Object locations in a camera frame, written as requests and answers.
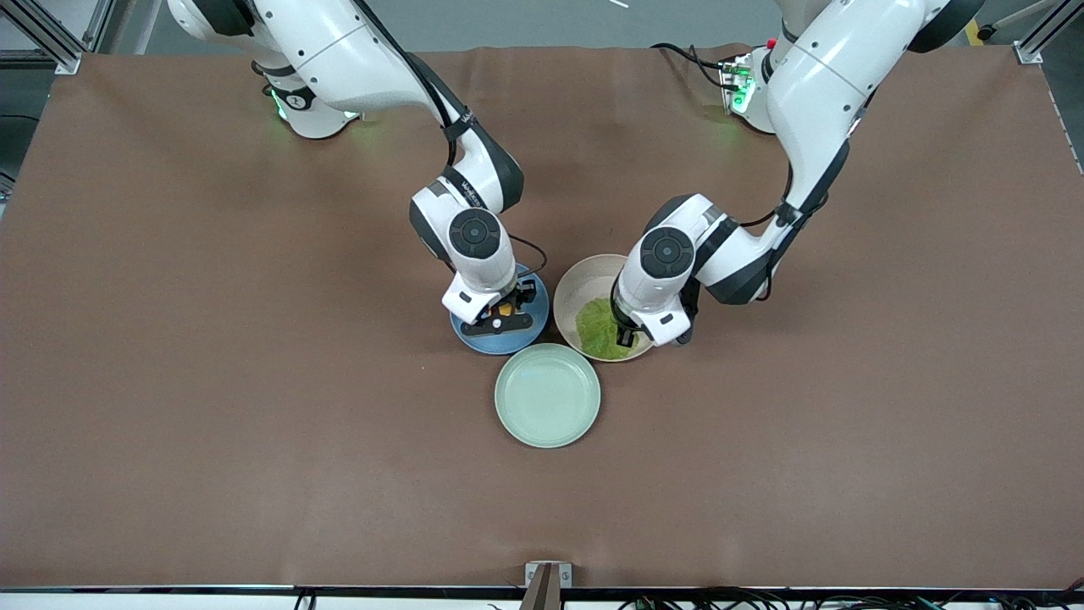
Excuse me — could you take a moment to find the green lettuce leaf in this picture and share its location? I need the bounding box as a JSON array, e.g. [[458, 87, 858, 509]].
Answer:
[[575, 297, 633, 359]]

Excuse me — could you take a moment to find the blue plate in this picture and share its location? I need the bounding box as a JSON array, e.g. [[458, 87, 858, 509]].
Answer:
[[449, 263, 551, 356]]

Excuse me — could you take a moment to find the beige plate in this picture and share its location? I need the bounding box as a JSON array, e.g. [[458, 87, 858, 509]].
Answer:
[[552, 253, 658, 363]]

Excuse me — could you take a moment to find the pale green plate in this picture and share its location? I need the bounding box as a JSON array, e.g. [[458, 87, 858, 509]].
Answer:
[[494, 342, 602, 449]]

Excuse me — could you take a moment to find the brown table mat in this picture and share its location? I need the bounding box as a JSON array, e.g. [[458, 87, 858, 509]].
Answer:
[[0, 44, 1084, 591]]

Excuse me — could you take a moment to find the grey metal camera bracket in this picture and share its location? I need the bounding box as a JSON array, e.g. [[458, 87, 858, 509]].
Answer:
[[524, 560, 573, 610]]

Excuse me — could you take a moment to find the black left base cable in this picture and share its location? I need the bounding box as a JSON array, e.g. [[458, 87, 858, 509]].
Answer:
[[650, 42, 739, 91]]

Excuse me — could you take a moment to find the black cable bundle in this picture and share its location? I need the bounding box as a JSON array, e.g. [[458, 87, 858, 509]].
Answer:
[[617, 579, 1084, 610]]

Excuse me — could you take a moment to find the aluminium frame profile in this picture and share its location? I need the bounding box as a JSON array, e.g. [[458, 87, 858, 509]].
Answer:
[[0, 0, 116, 76], [982, 0, 1084, 66]]

